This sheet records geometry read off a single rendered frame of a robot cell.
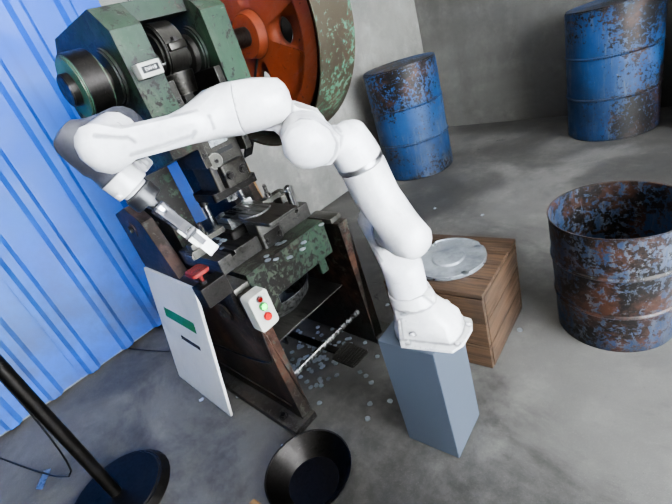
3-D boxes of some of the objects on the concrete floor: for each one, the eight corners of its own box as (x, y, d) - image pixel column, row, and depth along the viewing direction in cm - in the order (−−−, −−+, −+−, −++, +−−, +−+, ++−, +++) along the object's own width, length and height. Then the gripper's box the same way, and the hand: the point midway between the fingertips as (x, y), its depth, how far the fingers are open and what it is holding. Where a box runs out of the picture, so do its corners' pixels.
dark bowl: (375, 466, 137) (369, 453, 133) (314, 551, 120) (306, 538, 117) (313, 428, 157) (307, 416, 154) (254, 495, 141) (246, 483, 137)
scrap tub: (693, 296, 158) (708, 180, 136) (673, 372, 134) (687, 247, 112) (571, 277, 187) (567, 179, 165) (537, 337, 163) (528, 232, 141)
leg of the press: (318, 415, 162) (223, 212, 121) (298, 438, 156) (190, 232, 115) (203, 347, 226) (115, 199, 185) (185, 362, 219) (90, 211, 178)
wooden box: (522, 306, 180) (515, 238, 164) (493, 368, 156) (481, 295, 140) (438, 293, 205) (424, 233, 189) (401, 345, 182) (382, 281, 166)
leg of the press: (394, 329, 192) (339, 143, 151) (380, 345, 186) (318, 156, 145) (274, 291, 256) (212, 153, 215) (260, 302, 249) (194, 161, 208)
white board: (230, 416, 175) (193, 288, 155) (179, 376, 210) (143, 267, 190) (233, 414, 176) (196, 287, 156) (181, 375, 211) (146, 266, 191)
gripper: (120, 199, 105) (187, 250, 116) (129, 205, 84) (210, 267, 95) (140, 178, 107) (205, 230, 118) (154, 178, 86) (231, 242, 97)
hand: (204, 244), depth 106 cm, fingers open, 13 cm apart
